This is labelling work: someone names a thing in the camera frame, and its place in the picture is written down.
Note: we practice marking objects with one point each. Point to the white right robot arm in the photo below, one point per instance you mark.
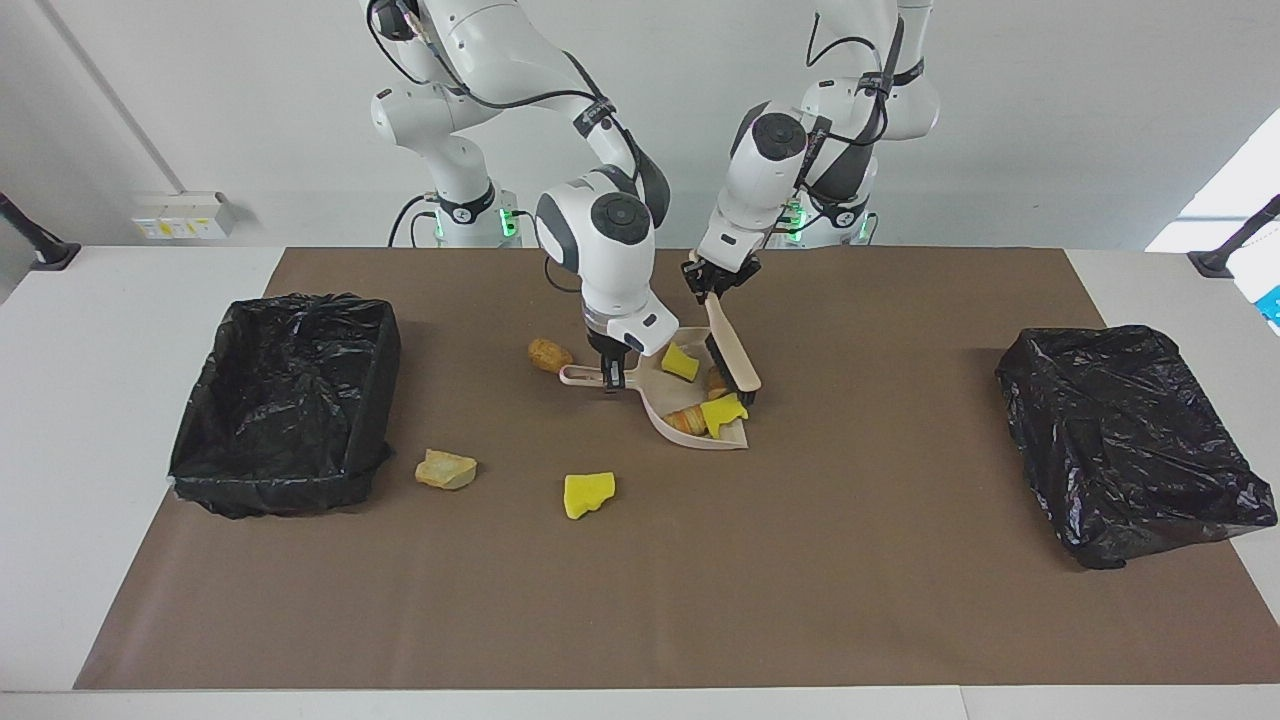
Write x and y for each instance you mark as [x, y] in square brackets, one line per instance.
[600, 260]

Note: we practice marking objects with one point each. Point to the brown potato-shaped bread roll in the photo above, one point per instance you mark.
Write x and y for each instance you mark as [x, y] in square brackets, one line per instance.
[548, 354]

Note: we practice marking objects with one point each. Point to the pale pink plastic dustpan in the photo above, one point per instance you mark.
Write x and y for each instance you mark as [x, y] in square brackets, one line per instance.
[655, 395]

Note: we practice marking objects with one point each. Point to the bin covered by black bag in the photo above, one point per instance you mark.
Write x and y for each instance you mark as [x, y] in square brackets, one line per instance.
[1120, 450]

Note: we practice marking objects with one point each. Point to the white box with blue label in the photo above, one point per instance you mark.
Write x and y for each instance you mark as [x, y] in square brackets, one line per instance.
[1265, 275]

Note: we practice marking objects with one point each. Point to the brown table mat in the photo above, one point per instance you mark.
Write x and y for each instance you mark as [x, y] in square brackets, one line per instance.
[600, 620]

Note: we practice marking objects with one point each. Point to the yellow sponge piece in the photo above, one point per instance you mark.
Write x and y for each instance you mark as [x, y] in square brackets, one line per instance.
[585, 496]
[724, 414]

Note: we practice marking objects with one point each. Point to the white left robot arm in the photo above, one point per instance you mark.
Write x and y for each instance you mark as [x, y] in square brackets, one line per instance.
[760, 190]

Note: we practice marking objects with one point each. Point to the beige brush with black bristles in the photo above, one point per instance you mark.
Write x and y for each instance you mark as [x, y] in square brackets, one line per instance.
[735, 355]

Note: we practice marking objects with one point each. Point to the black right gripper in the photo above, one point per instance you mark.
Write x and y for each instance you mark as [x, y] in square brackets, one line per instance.
[612, 356]

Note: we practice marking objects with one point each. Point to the pale tan pastry piece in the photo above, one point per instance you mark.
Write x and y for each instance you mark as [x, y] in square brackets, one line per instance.
[446, 469]

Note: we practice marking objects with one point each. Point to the black clamp stand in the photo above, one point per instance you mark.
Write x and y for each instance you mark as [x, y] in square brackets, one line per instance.
[1215, 262]
[50, 255]

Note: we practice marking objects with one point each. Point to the white wall socket box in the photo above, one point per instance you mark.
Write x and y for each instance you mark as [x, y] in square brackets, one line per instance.
[185, 213]

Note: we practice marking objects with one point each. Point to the bin lined with black bag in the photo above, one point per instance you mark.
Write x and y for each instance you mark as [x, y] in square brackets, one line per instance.
[280, 420]

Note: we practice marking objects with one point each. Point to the striped orange croissant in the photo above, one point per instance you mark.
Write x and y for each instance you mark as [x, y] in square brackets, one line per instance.
[716, 384]
[685, 421]

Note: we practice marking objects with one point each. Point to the yellow sponge with green layer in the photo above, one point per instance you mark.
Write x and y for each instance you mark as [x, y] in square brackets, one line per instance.
[680, 363]

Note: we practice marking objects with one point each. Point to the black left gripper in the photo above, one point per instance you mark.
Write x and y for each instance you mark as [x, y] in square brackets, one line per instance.
[720, 278]

